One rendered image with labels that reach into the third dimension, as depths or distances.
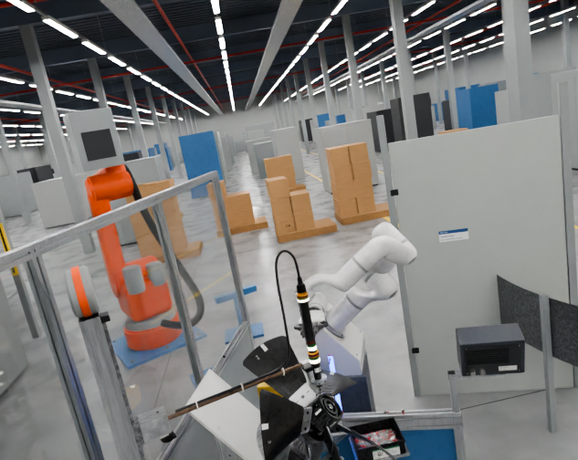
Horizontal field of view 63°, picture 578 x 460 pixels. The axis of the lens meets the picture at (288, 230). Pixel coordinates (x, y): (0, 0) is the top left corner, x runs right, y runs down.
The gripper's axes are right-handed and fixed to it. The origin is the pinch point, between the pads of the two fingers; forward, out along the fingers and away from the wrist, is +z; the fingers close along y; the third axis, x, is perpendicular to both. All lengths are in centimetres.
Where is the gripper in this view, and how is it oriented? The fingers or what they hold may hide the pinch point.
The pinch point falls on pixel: (309, 331)
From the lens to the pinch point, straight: 185.1
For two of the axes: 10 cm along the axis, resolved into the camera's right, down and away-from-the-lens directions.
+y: -9.7, 1.3, 2.1
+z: -1.8, 2.4, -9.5
